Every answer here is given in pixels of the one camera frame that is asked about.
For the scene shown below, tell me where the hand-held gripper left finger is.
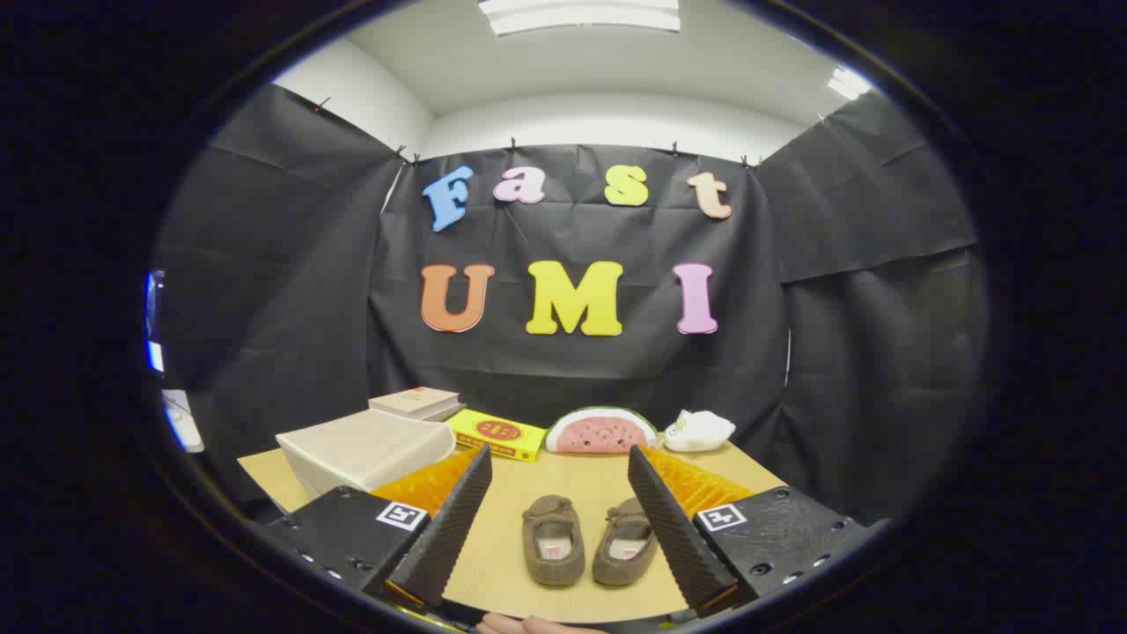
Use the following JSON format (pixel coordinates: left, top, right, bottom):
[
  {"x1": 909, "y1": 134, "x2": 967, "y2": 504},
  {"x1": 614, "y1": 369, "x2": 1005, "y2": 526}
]
[{"x1": 255, "y1": 445, "x2": 494, "y2": 613}]

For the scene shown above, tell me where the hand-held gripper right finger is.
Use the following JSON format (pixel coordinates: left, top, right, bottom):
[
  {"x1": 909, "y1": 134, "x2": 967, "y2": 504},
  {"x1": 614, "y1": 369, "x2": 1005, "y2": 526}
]
[{"x1": 627, "y1": 445, "x2": 892, "y2": 617}]

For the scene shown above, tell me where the brown fuzzy shoe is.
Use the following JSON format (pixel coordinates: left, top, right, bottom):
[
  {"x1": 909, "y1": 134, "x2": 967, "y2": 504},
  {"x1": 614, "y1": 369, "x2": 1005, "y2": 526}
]
[
  {"x1": 521, "y1": 495, "x2": 586, "y2": 587},
  {"x1": 592, "y1": 498, "x2": 659, "y2": 587}
]

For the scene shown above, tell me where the beige fabric storage box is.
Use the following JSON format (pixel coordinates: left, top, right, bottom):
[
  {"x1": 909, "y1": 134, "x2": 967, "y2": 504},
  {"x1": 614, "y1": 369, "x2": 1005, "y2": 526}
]
[{"x1": 276, "y1": 409, "x2": 457, "y2": 498}]

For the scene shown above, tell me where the white plush toy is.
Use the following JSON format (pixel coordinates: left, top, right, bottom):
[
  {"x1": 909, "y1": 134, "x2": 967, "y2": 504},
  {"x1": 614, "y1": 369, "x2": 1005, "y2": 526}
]
[{"x1": 662, "y1": 409, "x2": 736, "y2": 453}]

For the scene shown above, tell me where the yellow book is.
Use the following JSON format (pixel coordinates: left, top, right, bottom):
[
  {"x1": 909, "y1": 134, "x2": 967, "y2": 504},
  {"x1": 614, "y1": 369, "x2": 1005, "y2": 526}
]
[{"x1": 445, "y1": 409, "x2": 547, "y2": 462}]

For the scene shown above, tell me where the watermelon slice plush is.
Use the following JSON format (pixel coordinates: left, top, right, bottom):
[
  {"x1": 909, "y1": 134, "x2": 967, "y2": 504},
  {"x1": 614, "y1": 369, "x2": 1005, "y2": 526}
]
[{"x1": 544, "y1": 406, "x2": 659, "y2": 454}]

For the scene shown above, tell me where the beige book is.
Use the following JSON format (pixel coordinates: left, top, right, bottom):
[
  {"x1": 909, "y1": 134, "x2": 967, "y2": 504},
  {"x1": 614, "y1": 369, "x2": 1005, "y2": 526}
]
[{"x1": 368, "y1": 387, "x2": 465, "y2": 422}]

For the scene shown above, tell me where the black backdrop cloth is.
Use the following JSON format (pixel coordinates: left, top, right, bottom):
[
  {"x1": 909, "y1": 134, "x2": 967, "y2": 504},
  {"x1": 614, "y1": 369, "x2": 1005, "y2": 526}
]
[{"x1": 154, "y1": 84, "x2": 991, "y2": 529}]

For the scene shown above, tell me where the white device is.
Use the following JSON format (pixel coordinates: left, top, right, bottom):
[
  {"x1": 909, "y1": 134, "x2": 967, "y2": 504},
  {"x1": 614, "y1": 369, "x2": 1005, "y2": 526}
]
[{"x1": 161, "y1": 390, "x2": 205, "y2": 454}]

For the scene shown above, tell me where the computer monitor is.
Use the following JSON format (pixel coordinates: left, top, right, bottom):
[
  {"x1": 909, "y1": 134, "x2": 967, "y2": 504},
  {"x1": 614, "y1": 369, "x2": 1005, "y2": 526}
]
[{"x1": 145, "y1": 271, "x2": 166, "y2": 375}]

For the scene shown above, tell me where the small ceiling light panel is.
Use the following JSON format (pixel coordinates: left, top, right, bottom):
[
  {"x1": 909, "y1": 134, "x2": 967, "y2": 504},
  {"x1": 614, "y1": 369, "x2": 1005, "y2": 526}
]
[{"x1": 828, "y1": 66, "x2": 873, "y2": 100}]

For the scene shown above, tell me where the large ceiling light panel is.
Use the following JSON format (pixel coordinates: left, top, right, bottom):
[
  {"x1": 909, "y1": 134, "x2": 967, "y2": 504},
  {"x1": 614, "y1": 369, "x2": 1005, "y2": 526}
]
[{"x1": 478, "y1": 0, "x2": 681, "y2": 36}]

